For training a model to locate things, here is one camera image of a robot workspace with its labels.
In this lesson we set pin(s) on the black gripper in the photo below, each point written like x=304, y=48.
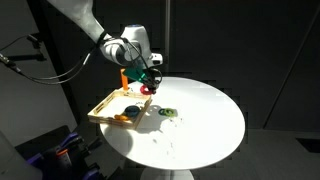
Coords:
x=154, y=76

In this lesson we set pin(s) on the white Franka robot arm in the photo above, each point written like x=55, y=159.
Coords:
x=80, y=15

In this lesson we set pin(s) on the wooden tray box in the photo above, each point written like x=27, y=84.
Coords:
x=110, y=120

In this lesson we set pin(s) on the orange cylinder peg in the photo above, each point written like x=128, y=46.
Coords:
x=124, y=81

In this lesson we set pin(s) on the orange carrot toy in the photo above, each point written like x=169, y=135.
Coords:
x=120, y=117

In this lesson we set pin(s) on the grey vertical pole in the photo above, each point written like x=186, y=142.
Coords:
x=167, y=33

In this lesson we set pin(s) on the dark purple equipment stand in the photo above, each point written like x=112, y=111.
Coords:
x=66, y=156

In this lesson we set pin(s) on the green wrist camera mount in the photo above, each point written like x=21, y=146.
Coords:
x=135, y=74

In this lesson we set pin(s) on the white table pedestal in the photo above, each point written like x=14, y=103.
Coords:
x=166, y=175

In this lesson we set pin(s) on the black camera bracket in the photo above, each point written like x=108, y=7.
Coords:
x=33, y=41

